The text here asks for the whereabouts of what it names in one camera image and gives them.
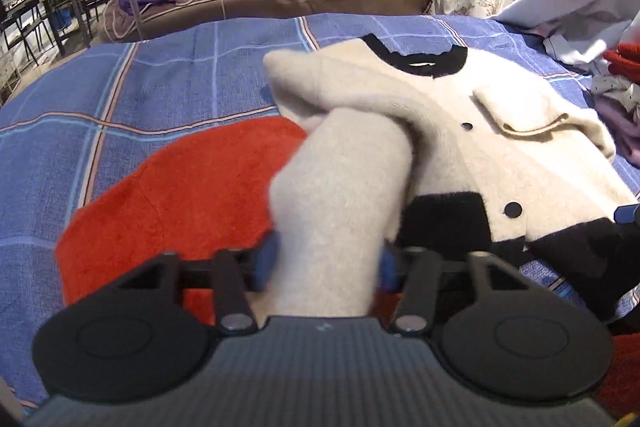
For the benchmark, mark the cream sweater with black trim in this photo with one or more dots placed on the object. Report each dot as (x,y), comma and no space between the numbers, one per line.
(340,187)

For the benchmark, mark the white dotted garment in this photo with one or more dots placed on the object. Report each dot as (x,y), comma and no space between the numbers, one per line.
(617,92)

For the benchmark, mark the blue plaid bed sheet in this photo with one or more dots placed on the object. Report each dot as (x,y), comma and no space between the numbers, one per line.
(150,97)

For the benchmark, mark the black metal chair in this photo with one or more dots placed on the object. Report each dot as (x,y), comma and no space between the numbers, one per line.
(22,27)

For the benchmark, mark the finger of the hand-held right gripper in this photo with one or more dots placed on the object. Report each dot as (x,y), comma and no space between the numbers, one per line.
(626,213)

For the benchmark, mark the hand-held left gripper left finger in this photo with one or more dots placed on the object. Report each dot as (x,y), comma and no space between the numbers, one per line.
(261,268)

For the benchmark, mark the lilac garment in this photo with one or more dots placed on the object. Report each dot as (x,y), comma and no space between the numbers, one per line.
(620,127)

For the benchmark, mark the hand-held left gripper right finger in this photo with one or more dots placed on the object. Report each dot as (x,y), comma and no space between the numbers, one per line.
(386,272)

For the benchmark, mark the red fleece cloth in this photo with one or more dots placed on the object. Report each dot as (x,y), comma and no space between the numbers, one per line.
(200,197)

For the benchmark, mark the red knit garment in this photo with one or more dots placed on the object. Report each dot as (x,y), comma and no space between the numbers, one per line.
(625,59)

